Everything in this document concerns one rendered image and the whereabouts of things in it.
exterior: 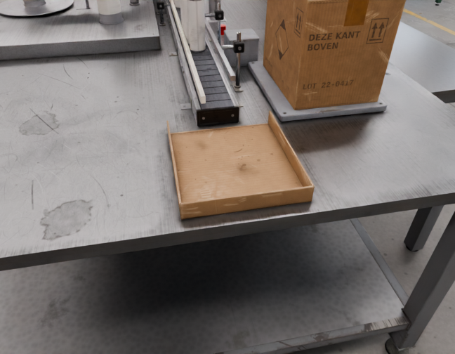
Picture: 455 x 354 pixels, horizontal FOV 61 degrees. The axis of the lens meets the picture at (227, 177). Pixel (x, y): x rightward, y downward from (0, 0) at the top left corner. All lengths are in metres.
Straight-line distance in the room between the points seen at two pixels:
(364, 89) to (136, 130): 0.60
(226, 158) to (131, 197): 0.23
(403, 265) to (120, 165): 1.36
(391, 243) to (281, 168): 1.17
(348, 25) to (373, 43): 0.09
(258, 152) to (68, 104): 0.56
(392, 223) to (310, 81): 1.18
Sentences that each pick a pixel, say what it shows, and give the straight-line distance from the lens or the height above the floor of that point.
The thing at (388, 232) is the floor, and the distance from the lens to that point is 1.99.
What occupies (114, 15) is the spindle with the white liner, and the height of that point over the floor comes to 0.91.
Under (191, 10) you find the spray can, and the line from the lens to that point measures 1.26.
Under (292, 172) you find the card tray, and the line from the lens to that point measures 0.84.
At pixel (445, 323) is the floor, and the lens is 1.77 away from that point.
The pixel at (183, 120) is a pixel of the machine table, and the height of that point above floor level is 0.83.
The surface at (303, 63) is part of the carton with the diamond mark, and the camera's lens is 0.98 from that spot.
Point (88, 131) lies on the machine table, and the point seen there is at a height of 0.83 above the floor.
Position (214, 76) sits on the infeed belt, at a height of 0.88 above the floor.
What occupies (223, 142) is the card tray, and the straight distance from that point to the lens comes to 0.92.
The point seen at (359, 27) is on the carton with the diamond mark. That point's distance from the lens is 1.01.
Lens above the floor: 1.35
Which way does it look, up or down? 39 degrees down
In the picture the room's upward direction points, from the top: straight up
